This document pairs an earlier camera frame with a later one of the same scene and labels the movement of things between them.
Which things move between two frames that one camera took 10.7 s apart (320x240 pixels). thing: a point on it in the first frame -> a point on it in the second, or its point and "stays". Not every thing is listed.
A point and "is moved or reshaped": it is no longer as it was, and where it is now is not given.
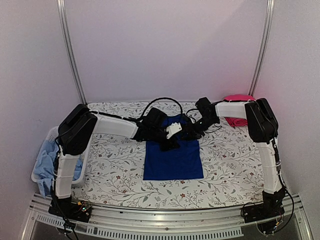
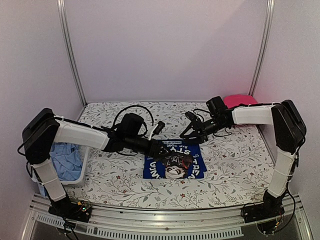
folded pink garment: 238,121 stays
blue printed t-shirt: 185,162 is moved or reshaped
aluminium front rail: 42,223 stays
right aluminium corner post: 270,7 stays
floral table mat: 110,170 stays
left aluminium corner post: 62,16 stays
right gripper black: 190,130 -> 201,138
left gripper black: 168,145 -> 156,150
